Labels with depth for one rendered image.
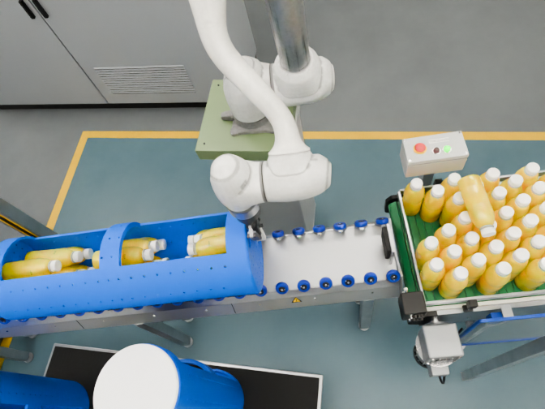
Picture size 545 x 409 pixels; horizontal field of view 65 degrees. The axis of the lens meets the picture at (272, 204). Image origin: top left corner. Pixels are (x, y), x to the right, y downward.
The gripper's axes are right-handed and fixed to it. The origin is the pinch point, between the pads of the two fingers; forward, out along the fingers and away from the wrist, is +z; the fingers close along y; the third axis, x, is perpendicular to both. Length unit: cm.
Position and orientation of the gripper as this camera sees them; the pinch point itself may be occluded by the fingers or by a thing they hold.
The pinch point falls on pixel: (259, 234)
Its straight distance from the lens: 134.7
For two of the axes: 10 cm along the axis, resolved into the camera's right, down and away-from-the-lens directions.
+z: 1.7, 4.5, 8.8
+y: -0.6, -8.9, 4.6
